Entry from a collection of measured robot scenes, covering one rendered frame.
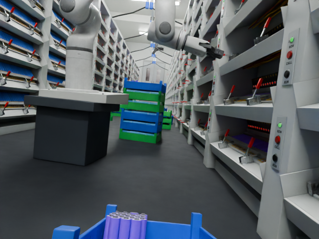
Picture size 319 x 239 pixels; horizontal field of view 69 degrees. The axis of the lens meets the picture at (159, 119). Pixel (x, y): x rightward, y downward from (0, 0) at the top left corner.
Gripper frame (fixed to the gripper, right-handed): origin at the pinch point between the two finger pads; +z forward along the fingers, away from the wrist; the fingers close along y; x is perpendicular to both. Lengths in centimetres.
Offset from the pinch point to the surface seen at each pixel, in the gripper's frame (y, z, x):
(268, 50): 35.5, 7.2, -4.8
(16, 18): -55, -124, -6
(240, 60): 13.6, 6.5, -3.5
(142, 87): -76, -33, -21
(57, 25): -110, -125, 9
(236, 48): -15.9, 10.6, 9.9
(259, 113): 35.9, 10.6, -22.3
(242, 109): 23.3, 10.1, -21.6
